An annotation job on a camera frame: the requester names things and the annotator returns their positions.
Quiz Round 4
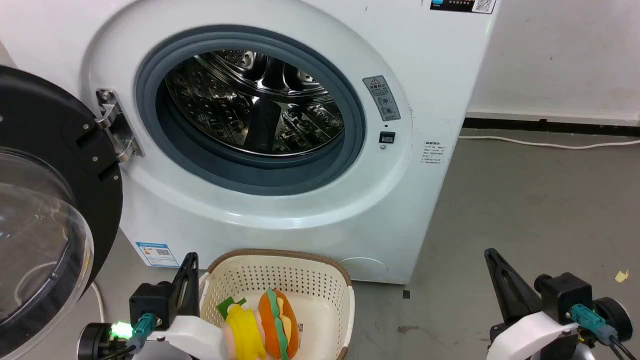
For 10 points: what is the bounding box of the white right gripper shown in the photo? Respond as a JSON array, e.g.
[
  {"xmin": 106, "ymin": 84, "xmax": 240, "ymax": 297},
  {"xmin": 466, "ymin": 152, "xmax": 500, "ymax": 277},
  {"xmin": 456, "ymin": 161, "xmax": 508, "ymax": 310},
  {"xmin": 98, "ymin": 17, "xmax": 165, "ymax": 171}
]
[{"xmin": 483, "ymin": 248, "xmax": 582, "ymax": 360}]

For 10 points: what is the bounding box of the black round washer door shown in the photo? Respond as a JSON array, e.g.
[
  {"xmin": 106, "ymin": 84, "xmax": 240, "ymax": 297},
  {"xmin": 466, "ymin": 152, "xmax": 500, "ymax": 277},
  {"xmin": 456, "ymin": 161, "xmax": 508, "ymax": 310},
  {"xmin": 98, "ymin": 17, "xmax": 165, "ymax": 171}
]
[{"xmin": 0, "ymin": 65, "xmax": 125, "ymax": 360}]

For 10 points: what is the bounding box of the small printed text label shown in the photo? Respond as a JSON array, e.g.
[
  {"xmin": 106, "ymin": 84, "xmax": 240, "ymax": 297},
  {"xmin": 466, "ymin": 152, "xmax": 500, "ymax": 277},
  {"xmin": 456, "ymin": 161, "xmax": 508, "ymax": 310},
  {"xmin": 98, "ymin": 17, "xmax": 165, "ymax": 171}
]
[{"xmin": 421, "ymin": 140, "xmax": 446, "ymax": 166}]

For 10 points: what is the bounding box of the round filter cover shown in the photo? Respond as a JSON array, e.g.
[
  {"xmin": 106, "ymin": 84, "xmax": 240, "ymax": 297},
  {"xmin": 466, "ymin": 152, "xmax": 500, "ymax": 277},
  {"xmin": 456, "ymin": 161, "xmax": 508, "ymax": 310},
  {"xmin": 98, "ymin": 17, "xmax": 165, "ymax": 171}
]
[{"xmin": 338, "ymin": 256, "xmax": 390, "ymax": 282}]

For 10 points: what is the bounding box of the thin white hose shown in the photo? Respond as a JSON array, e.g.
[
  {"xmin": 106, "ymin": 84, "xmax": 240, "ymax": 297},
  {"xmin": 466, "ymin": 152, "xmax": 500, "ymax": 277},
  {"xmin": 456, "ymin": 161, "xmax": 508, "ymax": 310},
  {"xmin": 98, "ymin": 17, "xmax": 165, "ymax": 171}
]
[{"xmin": 91, "ymin": 280, "xmax": 106, "ymax": 324}]

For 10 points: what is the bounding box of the teal cable connector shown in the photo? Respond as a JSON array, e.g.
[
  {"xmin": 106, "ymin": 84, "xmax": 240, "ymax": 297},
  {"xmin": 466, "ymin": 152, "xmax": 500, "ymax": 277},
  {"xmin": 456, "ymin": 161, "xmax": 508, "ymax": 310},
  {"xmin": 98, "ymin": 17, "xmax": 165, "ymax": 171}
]
[
  {"xmin": 130, "ymin": 312, "xmax": 157, "ymax": 347},
  {"xmin": 569, "ymin": 303, "xmax": 619, "ymax": 346}
]

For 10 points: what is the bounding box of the long white floor cable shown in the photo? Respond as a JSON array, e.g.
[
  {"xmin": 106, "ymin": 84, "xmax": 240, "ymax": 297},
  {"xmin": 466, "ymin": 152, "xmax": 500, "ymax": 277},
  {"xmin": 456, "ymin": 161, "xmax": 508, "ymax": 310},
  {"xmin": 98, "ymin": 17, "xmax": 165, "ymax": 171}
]
[{"xmin": 458, "ymin": 133, "xmax": 640, "ymax": 151}]

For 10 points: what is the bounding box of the chrome door hinge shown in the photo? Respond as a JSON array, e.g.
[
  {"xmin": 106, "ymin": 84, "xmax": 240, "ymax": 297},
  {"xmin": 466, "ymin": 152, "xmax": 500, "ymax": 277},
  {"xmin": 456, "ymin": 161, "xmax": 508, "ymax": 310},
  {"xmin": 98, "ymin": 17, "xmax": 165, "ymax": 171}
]
[{"xmin": 95, "ymin": 88, "xmax": 144, "ymax": 164}]

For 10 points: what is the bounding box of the teal right cable connector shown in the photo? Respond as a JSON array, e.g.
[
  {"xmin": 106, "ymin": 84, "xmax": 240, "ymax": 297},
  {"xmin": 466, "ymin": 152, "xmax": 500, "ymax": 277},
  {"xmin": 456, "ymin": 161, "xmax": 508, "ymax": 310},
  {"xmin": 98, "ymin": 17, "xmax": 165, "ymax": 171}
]
[{"xmin": 569, "ymin": 303, "xmax": 619, "ymax": 346}]

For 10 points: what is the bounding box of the black control panel label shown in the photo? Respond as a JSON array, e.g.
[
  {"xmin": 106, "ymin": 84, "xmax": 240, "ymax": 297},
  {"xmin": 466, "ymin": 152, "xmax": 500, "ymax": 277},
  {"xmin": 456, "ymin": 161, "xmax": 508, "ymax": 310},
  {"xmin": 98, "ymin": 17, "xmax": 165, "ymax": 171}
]
[{"xmin": 429, "ymin": 0, "xmax": 497, "ymax": 15}]

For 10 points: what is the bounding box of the grey warning sticker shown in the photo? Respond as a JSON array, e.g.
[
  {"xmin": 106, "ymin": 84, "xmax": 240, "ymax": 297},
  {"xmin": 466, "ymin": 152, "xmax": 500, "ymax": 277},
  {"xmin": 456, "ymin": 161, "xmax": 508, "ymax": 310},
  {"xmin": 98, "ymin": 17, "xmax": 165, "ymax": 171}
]
[{"xmin": 362, "ymin": 75, "xmax": 402, "ymax": 123}]

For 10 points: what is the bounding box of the teal left cable connector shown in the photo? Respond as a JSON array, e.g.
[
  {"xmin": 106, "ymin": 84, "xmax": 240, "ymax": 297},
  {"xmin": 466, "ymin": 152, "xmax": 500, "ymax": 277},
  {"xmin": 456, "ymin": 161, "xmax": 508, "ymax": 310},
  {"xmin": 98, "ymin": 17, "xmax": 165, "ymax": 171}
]
[{"xmin": 130, "ymin": 312, "xmax": 157, "ymax": 347}]

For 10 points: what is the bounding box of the plush hamburger toy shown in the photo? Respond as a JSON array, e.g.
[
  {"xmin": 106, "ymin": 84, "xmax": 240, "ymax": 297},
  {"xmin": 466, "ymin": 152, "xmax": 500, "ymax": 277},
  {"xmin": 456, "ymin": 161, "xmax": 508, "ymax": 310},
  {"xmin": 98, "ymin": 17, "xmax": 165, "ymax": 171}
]
[{"xmin": 257, "ymin": 288, "xmax": 301, "ymax": 360}]

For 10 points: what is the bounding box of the steel washer drum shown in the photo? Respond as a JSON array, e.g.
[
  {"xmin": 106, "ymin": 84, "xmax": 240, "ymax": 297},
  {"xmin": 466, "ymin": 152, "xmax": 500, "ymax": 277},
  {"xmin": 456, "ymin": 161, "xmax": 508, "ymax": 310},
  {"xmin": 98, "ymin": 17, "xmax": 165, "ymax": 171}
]
[{"xmin": 163, "ymin": 49, "xmax": 346, "ymax": 157}]

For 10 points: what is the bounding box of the yellow plush doll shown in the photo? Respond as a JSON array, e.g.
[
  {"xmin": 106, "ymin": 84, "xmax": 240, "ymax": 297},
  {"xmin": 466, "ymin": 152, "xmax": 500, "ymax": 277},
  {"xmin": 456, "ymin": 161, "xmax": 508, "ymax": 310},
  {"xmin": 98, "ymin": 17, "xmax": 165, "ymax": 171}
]
[{"xmin": 220, "ymin": 302, "xmax": 269, "ymax": 360}]

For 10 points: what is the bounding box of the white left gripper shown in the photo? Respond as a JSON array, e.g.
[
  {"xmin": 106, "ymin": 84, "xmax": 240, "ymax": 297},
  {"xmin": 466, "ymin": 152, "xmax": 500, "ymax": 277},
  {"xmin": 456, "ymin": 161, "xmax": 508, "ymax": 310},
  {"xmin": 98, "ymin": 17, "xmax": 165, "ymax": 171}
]
[{"xmin": 149, "ymin": 252, "xmax": 229, "ymax": 360}]

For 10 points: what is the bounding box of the white front-load washing machine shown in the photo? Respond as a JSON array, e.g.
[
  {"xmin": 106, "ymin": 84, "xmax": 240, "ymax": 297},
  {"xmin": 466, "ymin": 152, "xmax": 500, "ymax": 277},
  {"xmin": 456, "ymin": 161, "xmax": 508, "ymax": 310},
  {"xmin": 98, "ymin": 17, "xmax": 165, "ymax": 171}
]
[{"xmin": 0, "ymin": 0, "xmax": 501, "ymax": 286}]

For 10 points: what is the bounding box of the blue energy label sticker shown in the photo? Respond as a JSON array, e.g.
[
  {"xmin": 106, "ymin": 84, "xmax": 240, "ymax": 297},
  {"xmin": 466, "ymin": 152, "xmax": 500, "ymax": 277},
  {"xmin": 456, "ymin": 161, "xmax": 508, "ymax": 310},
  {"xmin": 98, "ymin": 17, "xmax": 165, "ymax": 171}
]
[{"xmin": 134, "ymin": 241, "xmax": 180, "ymax": 269}]

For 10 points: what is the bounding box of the cream perforated laundry basket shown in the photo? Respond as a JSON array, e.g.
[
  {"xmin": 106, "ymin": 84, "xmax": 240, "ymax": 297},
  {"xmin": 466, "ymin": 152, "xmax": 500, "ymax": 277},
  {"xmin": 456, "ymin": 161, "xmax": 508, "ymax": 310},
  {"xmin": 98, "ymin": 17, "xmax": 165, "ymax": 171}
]
[{"xmin": 198, "ymin": 248, "xmax": 356, "ymax": 360}]

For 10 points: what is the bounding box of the grey rubber door gasket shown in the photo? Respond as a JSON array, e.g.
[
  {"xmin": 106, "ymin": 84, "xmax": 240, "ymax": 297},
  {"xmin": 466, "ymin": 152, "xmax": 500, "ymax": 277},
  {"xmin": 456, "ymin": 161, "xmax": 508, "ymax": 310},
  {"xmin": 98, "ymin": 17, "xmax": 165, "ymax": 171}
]
[{"xmin": 134, "ymin": 24, "xmax": 367, "ymax": 197}]

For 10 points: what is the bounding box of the black baseboard strip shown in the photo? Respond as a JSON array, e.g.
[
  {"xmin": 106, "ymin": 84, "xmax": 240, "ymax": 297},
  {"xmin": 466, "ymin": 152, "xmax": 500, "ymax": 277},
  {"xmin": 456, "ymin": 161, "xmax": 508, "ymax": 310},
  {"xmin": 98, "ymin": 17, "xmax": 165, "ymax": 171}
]
[{"xmin": 462, "ymin": 117, "xmax": 640, "ymax": 138}]

